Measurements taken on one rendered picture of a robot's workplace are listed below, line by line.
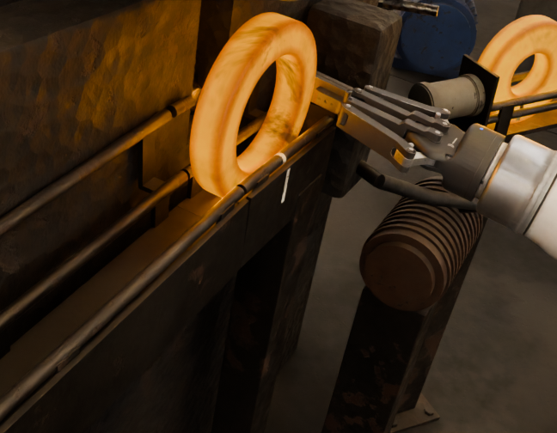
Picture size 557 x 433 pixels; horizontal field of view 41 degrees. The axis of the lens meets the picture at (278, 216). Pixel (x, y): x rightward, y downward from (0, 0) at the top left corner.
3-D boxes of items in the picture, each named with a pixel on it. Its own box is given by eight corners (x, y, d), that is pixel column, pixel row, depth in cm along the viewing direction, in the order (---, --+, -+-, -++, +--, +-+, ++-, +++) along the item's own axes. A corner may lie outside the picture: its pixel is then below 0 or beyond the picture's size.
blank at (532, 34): (485, 21, 101) (501, 31, 99) (571, 8, 107) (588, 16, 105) (461, 121, 111) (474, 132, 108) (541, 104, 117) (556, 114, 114)
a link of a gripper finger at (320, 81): (343, 113, 83) (340, 116, 82) (288, 88, 84) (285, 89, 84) (351, 90, 81) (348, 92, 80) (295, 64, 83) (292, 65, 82)
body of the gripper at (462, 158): (465, 216, 76) (384, 176, 79) (486, 183, 83) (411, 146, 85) (495, 156, 72) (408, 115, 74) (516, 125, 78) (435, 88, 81)
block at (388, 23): (270, 174, 102) (301, 2, 88) (296, 152, 108) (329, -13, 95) (340, 204, 98) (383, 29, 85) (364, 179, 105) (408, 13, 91)
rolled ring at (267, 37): (332, 3, 76) (302, -6, 77) (232, 51, 62) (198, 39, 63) (299, 161, 86) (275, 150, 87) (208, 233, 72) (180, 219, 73)
